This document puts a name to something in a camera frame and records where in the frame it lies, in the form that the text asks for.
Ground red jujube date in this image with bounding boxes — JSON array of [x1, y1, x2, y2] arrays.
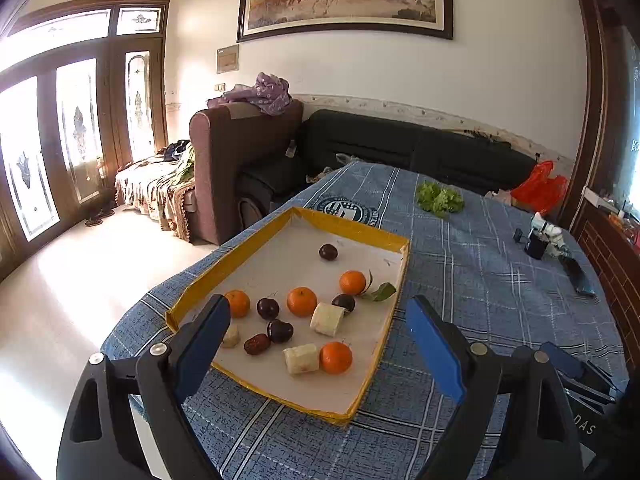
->
[[243, 334, 271, 356]]

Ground small wall plaque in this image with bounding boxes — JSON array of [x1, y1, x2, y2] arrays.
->
[[216, 44, 240, 74]]

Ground beige round corn cake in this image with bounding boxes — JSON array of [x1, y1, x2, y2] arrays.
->
[[220, 323, 241, 349]]

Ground brown armchair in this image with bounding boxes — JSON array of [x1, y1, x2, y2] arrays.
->
[[189, 100, 303, 246]]

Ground large orange tangerine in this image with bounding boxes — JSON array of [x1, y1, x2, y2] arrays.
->
[[286, 286, 318, 318]]

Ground red plastic bag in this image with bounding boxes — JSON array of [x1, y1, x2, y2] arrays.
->
[[511, 160, 568, 216]]

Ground dark plum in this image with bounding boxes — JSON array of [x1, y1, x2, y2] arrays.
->
[[267, 318, 294, 344], [332, 294, 356, 314], [319, 244, 338, 261], [256, 298, 280, 321]]

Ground black cup with items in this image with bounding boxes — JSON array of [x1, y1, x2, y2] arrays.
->
[[525, 212, 572, 260]]

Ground black smartphone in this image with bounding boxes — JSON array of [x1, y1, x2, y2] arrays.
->
[[558, 255, 596, 298]]

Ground white cylindrical fruit piece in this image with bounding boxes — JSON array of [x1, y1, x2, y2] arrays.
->
[[309, 302, 345, 337]]

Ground yellow-rimmed white cardboard tray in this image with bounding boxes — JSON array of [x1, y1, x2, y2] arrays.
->
[[165, 207, 410, 426]]

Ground blue plaid tablecloth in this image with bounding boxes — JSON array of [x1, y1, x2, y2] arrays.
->
[[98, 160, 630, 480]]

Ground purple cloth on armchair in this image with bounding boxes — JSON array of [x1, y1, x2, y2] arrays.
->
[[207, 72, 293, 116]]

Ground orange tangerine with leaf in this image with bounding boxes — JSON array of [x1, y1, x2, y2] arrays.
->
[[338, 270, 397, 302]]

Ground black sofa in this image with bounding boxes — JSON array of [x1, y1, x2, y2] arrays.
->
[[236, 110, 535, 228]]

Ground wooden side cabinet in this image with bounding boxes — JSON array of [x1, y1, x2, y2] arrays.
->
[[570, 200, 640, 372]]

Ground small tangerine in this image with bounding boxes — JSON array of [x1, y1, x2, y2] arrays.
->
[[224, 289, 250, 318], [319, 341, 352, 375]]

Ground green lettuce bunch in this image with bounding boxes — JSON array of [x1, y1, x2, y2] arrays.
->
[[416, 181, 464, 218]]

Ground wooden glass door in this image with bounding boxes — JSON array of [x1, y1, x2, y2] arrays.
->
[[1, 0, 170, 276]]

